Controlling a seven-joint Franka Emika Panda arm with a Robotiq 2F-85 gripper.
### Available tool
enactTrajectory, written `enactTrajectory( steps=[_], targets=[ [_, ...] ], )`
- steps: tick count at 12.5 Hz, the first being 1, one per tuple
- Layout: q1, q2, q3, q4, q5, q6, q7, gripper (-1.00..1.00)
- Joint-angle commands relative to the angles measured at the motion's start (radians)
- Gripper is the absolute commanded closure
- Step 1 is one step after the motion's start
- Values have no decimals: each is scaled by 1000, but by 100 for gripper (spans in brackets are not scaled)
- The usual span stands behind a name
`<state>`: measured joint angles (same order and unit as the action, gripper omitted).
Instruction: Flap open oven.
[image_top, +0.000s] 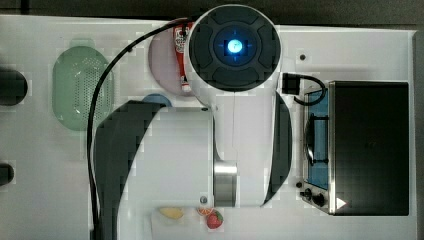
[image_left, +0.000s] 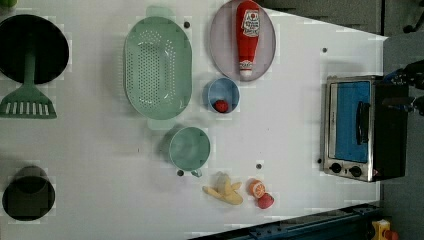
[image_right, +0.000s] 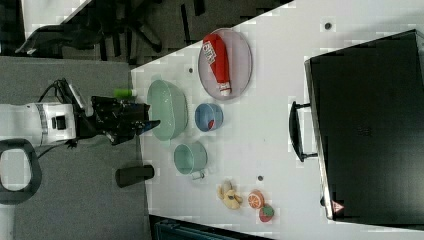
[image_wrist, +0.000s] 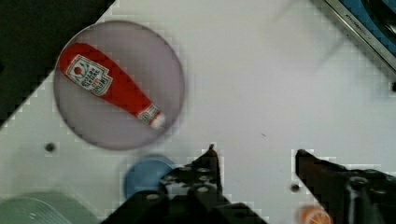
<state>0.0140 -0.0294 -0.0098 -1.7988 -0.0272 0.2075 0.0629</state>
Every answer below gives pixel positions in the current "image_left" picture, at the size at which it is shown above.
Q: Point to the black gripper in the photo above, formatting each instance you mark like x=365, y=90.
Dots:
x=411, y=75

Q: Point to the silver toaster oven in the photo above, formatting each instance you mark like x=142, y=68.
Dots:
x=365, y=134

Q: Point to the yellow red button box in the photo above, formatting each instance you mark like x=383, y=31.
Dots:
x=383, y=231

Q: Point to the red ketchup bottle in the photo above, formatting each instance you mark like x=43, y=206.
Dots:
x=247, y=35

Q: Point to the blue cup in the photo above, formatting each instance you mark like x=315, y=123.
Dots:
x=221, y=89

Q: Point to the grey plate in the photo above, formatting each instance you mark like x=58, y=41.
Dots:
x=223, y=43

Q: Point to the red strawberry toy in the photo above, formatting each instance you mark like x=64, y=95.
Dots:
x=265, y=201

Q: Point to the orange slice toy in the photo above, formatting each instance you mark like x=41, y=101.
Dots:
x=257, y=189

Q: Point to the small red ball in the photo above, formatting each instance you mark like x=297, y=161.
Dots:
x=221, y=106

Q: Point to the peeled toy banana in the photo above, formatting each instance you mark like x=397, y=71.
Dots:
x=225, y=190

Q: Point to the green mug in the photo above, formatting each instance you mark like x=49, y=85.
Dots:
x=189, y=150

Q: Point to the green oval colander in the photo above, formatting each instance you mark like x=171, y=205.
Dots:
x=157, y=59

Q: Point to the black round pan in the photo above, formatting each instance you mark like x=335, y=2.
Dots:
x=50, y=45

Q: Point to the green slotted spatula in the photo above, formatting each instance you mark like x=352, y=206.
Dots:
x=28, y=102

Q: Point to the dark grey cup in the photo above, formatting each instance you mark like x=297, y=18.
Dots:
x=30, y=195

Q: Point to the green object at corner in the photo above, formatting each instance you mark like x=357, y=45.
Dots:
x=8, y=3

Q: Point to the blue metal frame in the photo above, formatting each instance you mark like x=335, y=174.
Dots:
x=350, y=223

